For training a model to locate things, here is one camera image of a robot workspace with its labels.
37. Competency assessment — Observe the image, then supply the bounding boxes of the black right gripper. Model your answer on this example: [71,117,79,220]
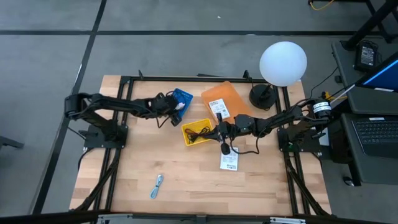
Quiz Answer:
[205,113,257,156]

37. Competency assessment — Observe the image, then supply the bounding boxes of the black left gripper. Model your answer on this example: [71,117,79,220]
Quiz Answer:
[150,92,183,127]

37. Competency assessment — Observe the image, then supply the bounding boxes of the dark cable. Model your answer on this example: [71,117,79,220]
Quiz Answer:
[185,126,211,144]

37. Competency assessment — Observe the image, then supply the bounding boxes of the white product box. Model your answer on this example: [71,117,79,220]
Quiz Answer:
[219,146,239,172]

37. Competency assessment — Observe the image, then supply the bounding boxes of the white box with green side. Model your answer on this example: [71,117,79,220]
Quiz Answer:
[208,98,231,121]

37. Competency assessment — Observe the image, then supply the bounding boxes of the blue plastic bin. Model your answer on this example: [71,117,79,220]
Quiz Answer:
[169,88,194,120]

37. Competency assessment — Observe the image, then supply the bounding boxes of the yellow plastic bin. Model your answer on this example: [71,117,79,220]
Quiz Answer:
[181,118,215,147]

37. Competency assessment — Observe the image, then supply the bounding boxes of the orange plastic bin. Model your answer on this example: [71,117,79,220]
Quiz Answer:
[201,80,253,125]

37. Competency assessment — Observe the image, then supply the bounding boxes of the black lamp base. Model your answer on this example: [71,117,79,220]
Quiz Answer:
[248,83,277,111]

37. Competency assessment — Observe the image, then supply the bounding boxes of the white globe lamp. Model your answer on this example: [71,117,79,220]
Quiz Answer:
[259,40,308,88]

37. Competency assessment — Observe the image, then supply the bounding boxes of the yellow plug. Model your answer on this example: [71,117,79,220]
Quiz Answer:
[322,90,346,103]

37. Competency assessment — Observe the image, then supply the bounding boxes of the white rod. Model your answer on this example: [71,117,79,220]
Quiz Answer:
[329,83,356,105]

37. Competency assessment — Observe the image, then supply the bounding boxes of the dark side desk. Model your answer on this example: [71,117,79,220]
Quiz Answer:
[331,40,398,187]

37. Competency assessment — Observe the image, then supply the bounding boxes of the black laptop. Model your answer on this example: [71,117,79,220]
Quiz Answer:
[351,116,398,158]

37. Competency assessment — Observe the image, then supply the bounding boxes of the black power adapter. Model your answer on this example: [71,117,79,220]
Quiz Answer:
[354,39,379,73]

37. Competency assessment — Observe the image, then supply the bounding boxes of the grey stand foot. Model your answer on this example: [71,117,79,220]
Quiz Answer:
[0,135,25,150]

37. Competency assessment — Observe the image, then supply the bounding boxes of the computer monitor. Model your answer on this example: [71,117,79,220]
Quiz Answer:
[356,51,398,93]

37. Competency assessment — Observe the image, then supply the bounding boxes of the black stand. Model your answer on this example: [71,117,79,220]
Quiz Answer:
[340,0,398,51]

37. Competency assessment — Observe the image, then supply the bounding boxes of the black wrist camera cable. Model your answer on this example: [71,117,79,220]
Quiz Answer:
[229,136,261,156]
[156,115,172,129]

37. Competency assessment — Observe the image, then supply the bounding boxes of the black aluminium table frame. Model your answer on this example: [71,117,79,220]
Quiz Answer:
[70,70,332,218]

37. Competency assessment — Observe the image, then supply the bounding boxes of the light blue coiled cable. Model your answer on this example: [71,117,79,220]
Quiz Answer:
[149,174,165,200]

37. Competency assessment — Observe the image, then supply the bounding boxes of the black floor cables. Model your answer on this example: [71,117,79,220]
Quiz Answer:
[306,65,341,110]

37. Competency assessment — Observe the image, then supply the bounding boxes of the black frame crossbar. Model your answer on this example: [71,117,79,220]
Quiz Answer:
[0,210,398,224]

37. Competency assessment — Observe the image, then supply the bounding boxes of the yellow cable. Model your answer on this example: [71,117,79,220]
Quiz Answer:
[309,0,335,12]

